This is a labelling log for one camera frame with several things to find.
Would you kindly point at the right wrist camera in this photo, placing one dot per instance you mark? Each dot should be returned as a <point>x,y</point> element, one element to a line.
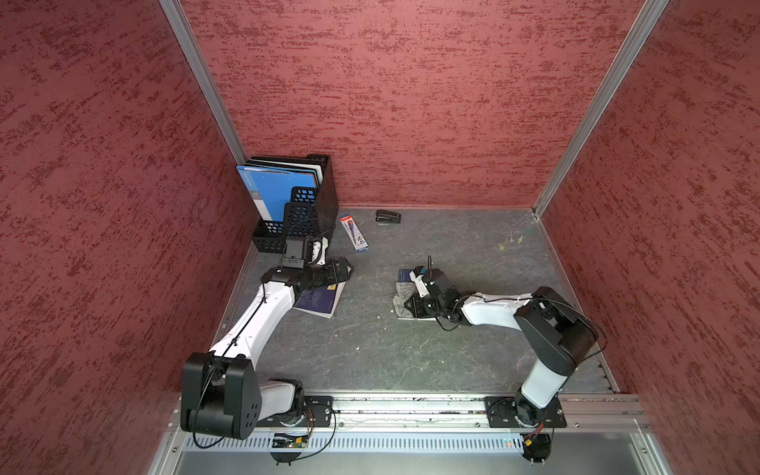
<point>417,277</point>

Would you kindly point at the navy book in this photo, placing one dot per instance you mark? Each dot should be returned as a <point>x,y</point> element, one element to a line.
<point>416,305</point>
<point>321,302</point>

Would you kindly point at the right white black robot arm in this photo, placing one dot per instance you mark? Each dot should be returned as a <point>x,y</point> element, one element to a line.
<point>560,336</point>

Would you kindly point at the blue folder in organizer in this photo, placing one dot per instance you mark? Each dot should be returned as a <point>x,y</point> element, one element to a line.
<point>271,187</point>

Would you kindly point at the dark folders in organizer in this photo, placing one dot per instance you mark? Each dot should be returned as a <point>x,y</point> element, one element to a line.
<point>291,166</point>

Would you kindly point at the aluminium mounting rail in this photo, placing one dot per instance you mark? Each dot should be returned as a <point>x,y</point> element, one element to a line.
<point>590,413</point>

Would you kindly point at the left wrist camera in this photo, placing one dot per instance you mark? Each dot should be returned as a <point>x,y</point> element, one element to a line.
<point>302,252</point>

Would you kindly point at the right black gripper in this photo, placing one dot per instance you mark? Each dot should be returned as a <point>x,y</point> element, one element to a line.
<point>417,309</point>

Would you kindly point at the grey striped wiping cloth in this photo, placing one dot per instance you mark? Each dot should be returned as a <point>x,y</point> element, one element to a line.
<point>404,291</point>

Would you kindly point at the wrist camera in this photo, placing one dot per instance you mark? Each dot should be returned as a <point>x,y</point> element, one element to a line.
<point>417,277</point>
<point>302,252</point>

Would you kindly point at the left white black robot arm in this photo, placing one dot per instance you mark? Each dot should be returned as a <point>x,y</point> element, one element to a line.
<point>220,392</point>

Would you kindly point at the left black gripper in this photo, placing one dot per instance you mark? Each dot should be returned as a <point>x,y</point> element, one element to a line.
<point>332,275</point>

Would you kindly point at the pencil box white blue red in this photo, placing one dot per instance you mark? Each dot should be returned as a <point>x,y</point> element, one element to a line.
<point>352,230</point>

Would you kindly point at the black mesh file organizer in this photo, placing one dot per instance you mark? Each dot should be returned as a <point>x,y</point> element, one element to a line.
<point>309,211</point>

